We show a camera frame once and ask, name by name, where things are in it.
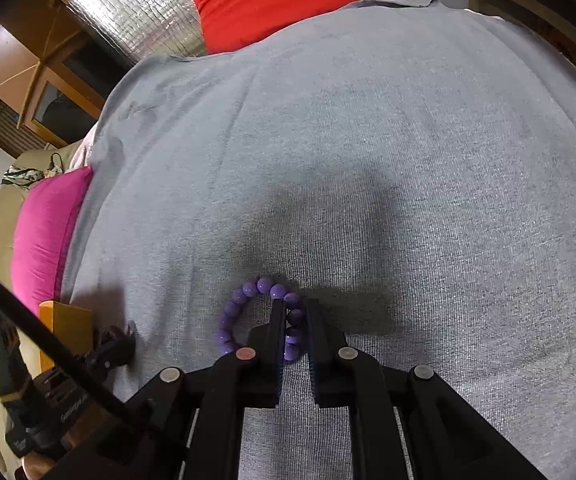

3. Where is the silver foil insulation sheet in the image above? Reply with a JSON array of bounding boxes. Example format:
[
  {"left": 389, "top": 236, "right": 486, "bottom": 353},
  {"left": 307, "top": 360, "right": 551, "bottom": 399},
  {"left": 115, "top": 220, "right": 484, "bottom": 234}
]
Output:
[{"left": 65, "top": 0, "right": 409, "bottom": 68}]

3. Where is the pink cushion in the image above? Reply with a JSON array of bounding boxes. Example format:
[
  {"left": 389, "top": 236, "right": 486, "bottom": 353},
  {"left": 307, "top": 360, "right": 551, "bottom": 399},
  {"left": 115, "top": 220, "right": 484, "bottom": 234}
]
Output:
[{"left": 10, "top": 165, "right": 94, "bottom": 316}]

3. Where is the patterned cloth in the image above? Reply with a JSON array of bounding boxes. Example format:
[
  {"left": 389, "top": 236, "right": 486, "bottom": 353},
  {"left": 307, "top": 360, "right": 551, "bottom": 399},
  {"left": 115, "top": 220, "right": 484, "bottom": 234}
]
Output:
[{"left": 2, "top": 165, "right": 44, "bottom": 188}]

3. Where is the wooden cabinet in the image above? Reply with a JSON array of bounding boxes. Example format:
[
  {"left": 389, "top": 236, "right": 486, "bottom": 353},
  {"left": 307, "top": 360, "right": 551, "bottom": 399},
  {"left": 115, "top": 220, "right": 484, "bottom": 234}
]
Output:
[{"left": 0, "top": 0, "right": 114, "bottom": 158}]

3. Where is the red pillow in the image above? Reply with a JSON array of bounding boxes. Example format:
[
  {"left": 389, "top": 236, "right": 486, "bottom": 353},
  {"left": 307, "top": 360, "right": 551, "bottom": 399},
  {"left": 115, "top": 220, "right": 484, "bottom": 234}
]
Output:
[{"left": 183, "top": 0, "right": 361, "bottom": 54}]

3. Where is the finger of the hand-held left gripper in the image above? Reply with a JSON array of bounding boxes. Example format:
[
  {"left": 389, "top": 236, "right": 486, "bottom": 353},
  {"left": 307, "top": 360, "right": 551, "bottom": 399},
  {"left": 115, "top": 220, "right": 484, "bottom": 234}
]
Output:
[{"left": 85, "top": 324, "right": 137, "bottom": 373}]

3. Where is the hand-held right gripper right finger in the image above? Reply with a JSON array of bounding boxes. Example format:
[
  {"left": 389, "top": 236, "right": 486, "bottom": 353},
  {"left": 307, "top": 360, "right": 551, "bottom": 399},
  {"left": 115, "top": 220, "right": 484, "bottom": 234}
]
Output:
[{"left": 307, "top": 298, "right": 549, "bottom": 480}]

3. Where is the grey cloth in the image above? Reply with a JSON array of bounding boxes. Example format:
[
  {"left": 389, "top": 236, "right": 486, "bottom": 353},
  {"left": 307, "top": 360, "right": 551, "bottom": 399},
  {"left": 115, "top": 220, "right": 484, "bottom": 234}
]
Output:
[{"left": 60, "top": 0, "right": 576, "bottom": 480}]

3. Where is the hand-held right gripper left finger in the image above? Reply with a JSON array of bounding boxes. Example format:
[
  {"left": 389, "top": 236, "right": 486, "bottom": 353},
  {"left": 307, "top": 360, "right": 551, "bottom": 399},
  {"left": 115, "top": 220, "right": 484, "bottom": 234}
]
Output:
[{"left": 133, "top": 299, "right": 289, "bottom": 480}]

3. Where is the orange wooden box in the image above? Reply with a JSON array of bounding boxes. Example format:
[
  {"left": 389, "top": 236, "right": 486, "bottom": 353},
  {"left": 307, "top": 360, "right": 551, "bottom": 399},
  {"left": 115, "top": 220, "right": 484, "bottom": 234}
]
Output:
[{"left": 38, "top": 300, "right": 94, "bottom": 376}]

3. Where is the purple bead bracelet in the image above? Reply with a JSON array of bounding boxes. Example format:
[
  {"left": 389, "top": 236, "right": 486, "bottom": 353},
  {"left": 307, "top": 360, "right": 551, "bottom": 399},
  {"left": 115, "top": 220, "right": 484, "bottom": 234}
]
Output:
[{"left": 216, "top": 276, "right": 305, "bottom": 365}]

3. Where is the black cable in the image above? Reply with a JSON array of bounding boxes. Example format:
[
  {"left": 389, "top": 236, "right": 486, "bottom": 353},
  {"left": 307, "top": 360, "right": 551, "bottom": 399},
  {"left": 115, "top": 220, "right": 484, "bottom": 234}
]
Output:
[{"left": 0, "top": 257, "right": 191, "bottom": 453}]

